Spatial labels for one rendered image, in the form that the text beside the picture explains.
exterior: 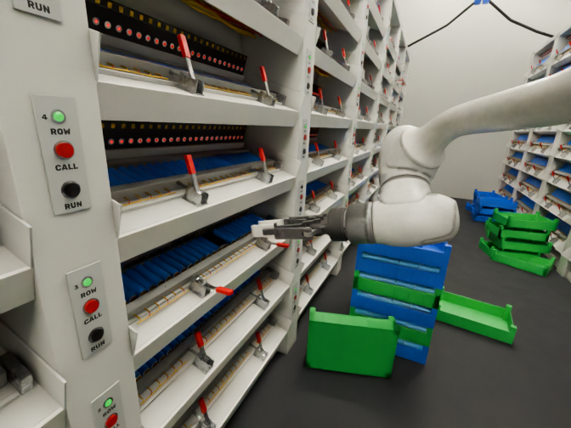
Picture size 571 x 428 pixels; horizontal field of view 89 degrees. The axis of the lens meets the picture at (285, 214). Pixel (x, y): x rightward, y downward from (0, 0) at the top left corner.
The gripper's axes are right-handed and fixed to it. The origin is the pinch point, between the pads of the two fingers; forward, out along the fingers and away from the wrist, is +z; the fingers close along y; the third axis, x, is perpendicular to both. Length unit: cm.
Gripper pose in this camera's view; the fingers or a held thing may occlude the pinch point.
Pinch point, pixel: (267, 228)
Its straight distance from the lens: 73.7
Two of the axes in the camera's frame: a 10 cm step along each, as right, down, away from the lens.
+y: 3.9, -2.6, 8.8
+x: -1.7, -9.6, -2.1
